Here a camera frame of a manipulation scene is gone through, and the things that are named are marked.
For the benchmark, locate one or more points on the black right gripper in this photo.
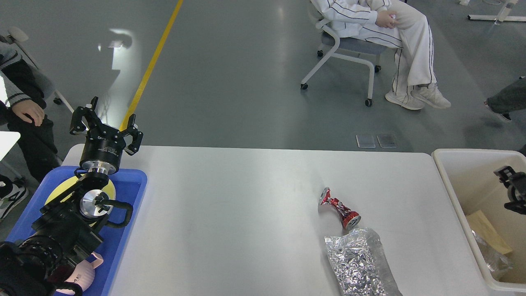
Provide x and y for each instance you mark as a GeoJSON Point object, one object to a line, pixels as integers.
{"type": "Point", "coordinates": [516, 189]}

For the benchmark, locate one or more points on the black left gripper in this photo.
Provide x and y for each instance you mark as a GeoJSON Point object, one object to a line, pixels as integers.
{"type": "Point", "coordinates": [100, 153]}

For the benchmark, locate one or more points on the brown paper bag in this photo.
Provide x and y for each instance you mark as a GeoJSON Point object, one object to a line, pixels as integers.
{"type": "Point", "coordinates": [481, 225]}

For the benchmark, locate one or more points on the yellow plastic plate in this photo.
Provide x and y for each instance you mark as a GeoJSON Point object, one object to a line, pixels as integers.
{"type": "Point", "coordinates": [61, 189]}

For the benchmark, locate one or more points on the silver foil bag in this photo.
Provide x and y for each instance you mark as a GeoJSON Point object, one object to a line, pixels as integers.
{"type": "Point", "coordinates": [359, 263]}
{"type": "Point", "coordinates": [497, 264]}

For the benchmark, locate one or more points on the pink HOME mug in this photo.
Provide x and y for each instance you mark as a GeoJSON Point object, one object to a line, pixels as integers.
{"type": "Point", "coordinates": [84, 273]}

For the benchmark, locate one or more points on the crushed red soda can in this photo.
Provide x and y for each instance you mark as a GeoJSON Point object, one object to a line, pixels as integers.
{"type": "Point", "coordinates": [348, 218]}

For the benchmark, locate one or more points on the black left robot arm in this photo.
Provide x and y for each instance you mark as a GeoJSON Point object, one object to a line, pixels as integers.
{"type": "Point", "coordinates": [68, 230]}

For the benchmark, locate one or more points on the white plastic bin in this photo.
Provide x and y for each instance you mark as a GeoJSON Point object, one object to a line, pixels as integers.
{"type": "Point", "coordinates": [468, 175]}

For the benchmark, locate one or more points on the blue plastic tray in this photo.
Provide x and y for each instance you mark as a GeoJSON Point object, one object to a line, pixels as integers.
{"type": "Point", "coordinates": [130, 186]}

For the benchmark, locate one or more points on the grey chair at left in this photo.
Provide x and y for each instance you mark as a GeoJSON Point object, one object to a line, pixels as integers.
{"type": "Point", "coordinates": [16, 37]}

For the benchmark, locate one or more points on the walking person in grey trousers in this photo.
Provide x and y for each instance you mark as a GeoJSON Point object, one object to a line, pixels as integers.
{"type": "Point", "coordinates": [510, 99]}

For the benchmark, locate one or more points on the standing person in dark clothes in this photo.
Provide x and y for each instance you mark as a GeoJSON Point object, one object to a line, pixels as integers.
{"type": "Point", "coordinates": [23, 112]}

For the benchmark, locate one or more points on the white side table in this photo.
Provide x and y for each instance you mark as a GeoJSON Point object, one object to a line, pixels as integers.
{"type": "Point", "coordinates": [8, 139]}

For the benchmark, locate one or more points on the right floor marker plate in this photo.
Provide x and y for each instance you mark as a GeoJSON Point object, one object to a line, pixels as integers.
{"type": "Point", "coordinates": [387, 141]}

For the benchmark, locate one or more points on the floor marker plate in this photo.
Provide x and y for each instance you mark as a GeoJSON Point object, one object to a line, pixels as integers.
{"type": "Point", "coordinates": [365, 141]}
{"type": "Point", "coordinates": [387, 141]}

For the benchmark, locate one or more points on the left floor marker plate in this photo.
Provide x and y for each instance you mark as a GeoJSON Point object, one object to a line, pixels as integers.
{"type": "Point", "coordinates": [365, 141]}

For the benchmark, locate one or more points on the seated person in white tracksuit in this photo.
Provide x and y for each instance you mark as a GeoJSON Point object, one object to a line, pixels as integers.
{"type": "Point", "coordinates": [397, 25]}

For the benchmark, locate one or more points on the grey rolling chair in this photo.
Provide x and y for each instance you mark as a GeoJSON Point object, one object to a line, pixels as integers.
{"type": "Point", "coordinates": [349, 49]}

